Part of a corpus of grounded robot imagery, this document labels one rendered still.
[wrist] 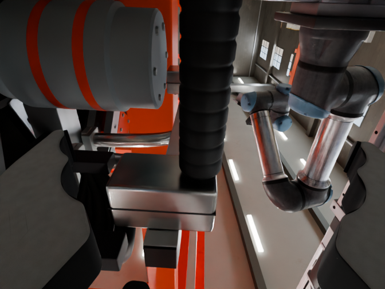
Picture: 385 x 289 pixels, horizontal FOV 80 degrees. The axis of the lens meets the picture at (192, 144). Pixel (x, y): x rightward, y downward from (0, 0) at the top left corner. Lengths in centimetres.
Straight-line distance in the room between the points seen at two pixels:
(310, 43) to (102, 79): 51
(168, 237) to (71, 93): 21
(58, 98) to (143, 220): 20
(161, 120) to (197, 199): 62
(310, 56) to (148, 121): 51
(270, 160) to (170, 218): 73
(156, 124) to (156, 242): 62
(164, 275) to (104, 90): 131
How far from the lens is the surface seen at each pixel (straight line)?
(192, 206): 19
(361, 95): 79
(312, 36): 65
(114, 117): 59
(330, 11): 63
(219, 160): 18
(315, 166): 91
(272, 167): 91
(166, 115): 79
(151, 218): 21
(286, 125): 106
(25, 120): 51
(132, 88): 29
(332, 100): 72
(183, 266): 254
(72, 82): 31
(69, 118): 42
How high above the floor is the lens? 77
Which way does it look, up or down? 32 degrees up
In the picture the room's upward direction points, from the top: 178 degrees counter-clockwise
